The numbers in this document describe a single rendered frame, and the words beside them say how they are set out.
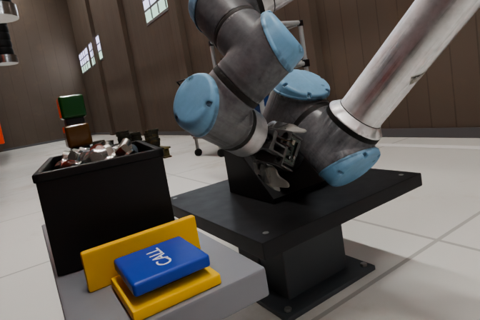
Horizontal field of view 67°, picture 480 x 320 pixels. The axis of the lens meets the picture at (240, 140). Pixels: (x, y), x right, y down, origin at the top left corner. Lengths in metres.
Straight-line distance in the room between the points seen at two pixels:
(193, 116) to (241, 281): 0.27
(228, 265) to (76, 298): 0.15
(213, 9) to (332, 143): 0.44
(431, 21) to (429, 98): 2.61
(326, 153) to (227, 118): 0.40
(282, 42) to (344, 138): 0.41
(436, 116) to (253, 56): 2.97
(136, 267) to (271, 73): 0.33
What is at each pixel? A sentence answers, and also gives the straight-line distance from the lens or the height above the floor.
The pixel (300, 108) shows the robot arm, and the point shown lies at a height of 0.55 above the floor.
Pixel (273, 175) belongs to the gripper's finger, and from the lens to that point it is 0.78.
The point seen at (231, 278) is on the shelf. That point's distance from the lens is 0.36.
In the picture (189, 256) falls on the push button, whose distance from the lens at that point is 0.34.
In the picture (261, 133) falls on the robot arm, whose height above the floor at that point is 0.54.
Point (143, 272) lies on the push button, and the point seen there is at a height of 0.48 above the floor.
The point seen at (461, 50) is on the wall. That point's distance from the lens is 3.30.
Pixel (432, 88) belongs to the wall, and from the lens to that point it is 3.41.
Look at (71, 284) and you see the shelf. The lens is 0.44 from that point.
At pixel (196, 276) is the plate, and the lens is 0.35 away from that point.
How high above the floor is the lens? 0.61
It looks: 7 degrees down
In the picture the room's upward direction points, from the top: 9 degrees counter-clockwise
